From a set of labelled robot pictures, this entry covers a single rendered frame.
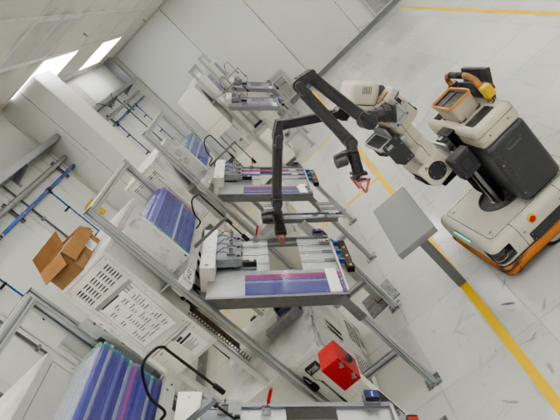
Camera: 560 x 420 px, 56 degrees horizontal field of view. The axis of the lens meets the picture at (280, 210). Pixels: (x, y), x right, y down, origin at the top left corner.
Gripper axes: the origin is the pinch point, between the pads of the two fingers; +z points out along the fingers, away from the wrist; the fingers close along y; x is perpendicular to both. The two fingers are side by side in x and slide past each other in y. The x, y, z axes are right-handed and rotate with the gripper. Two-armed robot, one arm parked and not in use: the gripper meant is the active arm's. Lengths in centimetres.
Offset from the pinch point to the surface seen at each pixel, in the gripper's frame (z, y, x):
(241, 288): 0, 49, -25
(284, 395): 62, 58, -11
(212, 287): -2, 47, -39
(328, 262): 5.4, 23.3, 23.8
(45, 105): -68, -275, -216
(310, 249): 4.0, 6.8, 15.7
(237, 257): -6.9, 25.0, -25.8
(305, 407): 2, 137, -3
